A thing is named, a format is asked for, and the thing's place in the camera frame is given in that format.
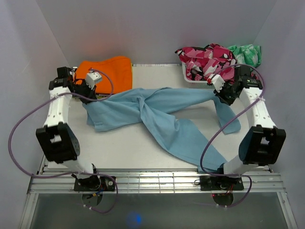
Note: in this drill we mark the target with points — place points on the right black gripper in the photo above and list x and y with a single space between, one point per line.
221 97

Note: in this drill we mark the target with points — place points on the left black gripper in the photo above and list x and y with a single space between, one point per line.
91 93

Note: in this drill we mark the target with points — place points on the light blue trousers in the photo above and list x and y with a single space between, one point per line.
154 108

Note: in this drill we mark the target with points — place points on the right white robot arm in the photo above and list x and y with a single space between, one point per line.
263 142

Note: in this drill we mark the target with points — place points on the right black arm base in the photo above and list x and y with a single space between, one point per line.
211 183

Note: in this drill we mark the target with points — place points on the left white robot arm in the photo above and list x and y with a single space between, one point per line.
58 142

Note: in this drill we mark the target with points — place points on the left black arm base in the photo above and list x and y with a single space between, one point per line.
94 184

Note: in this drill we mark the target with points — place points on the folded yellow patterned trousers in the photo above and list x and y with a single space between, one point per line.
121 79

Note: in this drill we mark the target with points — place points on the pink camouflage trousers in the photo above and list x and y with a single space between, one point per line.
201 62

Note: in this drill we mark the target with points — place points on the folded orange trousers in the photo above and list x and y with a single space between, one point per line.
118 62

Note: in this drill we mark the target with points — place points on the green tie-dye trousers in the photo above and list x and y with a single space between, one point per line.
247 54

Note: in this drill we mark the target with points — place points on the white plastic basket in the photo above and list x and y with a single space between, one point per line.
195 84

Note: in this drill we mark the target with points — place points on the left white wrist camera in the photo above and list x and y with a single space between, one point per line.
92 78

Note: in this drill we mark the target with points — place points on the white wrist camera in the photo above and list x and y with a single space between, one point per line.
92 78
217 81

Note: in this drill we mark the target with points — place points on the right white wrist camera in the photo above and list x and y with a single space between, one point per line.
217 81

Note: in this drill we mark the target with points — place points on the aluminium mounting rail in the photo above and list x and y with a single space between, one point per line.
157 182

